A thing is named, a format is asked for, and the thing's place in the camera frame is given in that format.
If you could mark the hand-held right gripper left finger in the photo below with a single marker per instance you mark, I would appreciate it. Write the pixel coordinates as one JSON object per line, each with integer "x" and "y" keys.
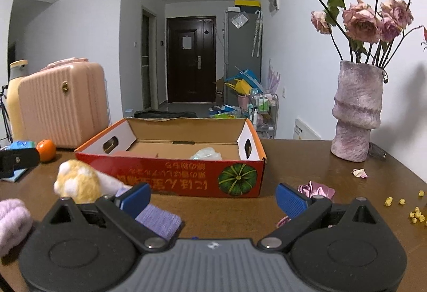
{"x": 136, "y": 198}

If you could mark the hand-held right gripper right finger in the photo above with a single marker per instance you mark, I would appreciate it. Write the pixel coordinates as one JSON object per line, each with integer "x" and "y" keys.
{"x": 290, "y": 202}

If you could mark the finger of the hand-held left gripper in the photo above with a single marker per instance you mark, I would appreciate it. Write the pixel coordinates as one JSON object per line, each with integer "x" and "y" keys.
{"x": 20, "y": 158}

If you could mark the white plush toy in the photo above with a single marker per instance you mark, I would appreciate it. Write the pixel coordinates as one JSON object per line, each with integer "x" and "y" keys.
{"x": 110, "y": 183}

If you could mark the lavender knit cloth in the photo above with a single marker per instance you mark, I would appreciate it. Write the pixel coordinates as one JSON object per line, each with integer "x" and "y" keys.
{"x": 160, "y": 218}

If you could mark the red cardboard box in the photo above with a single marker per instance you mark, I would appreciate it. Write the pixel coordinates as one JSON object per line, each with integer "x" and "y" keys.
{"x": 166, "y": 178}

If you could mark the yellow white plush dog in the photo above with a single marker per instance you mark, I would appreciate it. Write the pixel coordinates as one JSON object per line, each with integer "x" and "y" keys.
{"x": 80, "y": 182}

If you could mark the blue tissue pack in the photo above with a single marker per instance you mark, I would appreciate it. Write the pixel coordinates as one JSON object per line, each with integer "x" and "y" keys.
{"x": 21, "y": 144}

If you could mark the orange fruit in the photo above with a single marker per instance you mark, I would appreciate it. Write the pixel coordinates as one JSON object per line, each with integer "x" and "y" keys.
{"x": 45, "y": 150}

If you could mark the yellow water bottle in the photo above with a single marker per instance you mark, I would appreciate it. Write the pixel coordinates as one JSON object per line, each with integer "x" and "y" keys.
{"x": 13, "y": 102}

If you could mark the pink ribbed suitcase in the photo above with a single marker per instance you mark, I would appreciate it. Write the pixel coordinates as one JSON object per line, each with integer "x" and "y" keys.
{"x": 63, "y": 112}

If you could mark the fallen pink petal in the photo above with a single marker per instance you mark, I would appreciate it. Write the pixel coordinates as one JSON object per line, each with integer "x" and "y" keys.
{"x": 359, "y": 173}

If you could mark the pale crumpled plastic bag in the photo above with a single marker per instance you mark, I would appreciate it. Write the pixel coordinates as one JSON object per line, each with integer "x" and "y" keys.
{"x": 206, "y": 153}

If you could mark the black floor mat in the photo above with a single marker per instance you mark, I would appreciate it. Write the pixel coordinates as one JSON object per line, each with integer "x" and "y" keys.
{"x": 166, "y": 114}

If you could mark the white storage cart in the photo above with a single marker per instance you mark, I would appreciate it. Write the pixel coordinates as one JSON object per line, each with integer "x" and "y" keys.
{"x": 263, "y": 112}

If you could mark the scattered yellow crumbs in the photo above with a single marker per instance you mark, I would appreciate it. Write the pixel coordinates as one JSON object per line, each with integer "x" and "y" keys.
{"x": 388, "y": 201}

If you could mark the eyeglasses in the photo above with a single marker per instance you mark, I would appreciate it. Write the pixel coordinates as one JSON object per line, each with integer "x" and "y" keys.
{"x": 377, "y": 150}

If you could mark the pink ceramic vase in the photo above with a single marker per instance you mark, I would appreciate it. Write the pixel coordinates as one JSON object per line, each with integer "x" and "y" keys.
{"x": 355, "y": 112}

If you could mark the pile of blue yellow items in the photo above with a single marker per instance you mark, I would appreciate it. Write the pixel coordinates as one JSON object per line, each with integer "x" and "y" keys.
{"x": 243, "y": 85}

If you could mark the brown cardboard carton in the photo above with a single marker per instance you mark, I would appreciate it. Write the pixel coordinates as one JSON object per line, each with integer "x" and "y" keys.
{"x": 219, "y": 92}

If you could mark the dark wooden door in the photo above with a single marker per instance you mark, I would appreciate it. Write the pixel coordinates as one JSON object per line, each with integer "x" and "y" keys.
{"x": 190, "y": 78}

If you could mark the grey refrigerator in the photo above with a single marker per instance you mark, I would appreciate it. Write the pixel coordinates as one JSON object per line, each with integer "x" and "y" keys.
{"x": 240, "y": 52}

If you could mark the white folded umbrella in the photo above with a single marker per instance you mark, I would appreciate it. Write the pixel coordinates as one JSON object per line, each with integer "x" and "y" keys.
{"x": 257, "y": 32}

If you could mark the bunch of dried pink roses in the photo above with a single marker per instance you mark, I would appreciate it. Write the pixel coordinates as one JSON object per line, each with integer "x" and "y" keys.
{"x": 362, "y": 20}

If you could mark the yellow black box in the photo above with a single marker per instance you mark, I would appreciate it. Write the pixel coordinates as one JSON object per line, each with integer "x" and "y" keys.
{"x": 247, "y": 5}

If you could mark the white wall heater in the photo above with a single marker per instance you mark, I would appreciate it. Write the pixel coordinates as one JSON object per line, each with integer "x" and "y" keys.
{"x": 305, "y": 130}

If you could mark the lavender wall decoration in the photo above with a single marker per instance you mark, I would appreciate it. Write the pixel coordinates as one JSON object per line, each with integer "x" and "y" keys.
{"x": 273, "y": 78}

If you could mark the white wall panel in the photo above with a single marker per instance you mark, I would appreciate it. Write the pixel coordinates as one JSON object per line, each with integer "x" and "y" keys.
{"x": 273, "y": 2}

